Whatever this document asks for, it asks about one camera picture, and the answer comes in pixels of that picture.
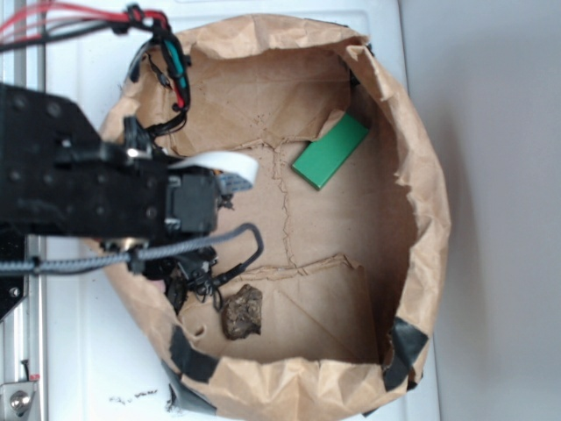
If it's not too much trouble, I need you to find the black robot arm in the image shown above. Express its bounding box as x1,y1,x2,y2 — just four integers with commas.
1,84,220,243

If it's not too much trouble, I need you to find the brown paper bag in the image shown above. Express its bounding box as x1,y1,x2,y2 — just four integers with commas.
107,14,451,420

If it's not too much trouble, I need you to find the aluminium frame rail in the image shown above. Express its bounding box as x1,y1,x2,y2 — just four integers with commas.
1,47,48,420

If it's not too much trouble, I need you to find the pink plush bunny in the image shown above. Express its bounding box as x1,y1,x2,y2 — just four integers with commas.
156,280,167,294

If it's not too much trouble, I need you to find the silver corner bracket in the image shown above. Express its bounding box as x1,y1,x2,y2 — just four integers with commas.
1,382,40,421

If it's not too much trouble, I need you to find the white ribbon cable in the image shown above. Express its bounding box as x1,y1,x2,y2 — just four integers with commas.
168,151,259,184

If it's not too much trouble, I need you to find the green rectangular block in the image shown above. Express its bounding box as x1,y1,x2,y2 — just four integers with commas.
292,114,369,190

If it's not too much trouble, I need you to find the grey braided cable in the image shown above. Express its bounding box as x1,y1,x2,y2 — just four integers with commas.
0,222,265,282

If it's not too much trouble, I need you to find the black mounting plate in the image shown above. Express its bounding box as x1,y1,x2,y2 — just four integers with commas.
1,225,26,320

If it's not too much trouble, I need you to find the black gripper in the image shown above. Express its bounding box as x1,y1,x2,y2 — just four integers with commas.
164,168,220,233

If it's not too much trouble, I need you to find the red and black wire bundle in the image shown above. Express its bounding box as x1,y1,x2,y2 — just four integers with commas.
0,2,194,132

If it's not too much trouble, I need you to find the brown crumpled lump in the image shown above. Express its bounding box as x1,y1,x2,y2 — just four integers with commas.
222,284,263,340

